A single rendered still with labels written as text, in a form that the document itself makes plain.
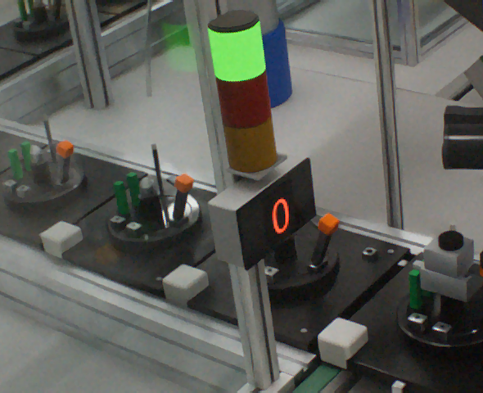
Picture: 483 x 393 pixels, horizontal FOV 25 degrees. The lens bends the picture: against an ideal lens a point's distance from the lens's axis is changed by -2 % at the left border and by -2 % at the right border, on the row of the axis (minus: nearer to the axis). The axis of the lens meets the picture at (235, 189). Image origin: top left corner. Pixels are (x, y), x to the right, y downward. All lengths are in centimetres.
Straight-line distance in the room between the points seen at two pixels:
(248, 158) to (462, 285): 32
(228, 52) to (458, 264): 39
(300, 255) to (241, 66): 47
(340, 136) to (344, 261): 60
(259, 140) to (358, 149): 91
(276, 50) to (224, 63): 109
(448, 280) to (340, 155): 72
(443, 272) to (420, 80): 100
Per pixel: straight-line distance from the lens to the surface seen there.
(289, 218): 115
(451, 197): 182
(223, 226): 111
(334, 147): 200
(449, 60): 232
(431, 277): 130
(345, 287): 143
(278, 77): 216
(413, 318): 130
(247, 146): 109
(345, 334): 131
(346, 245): 151
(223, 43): 105
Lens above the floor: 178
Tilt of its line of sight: 29 degrees down
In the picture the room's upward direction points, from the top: 9 degrees counter-clockwise
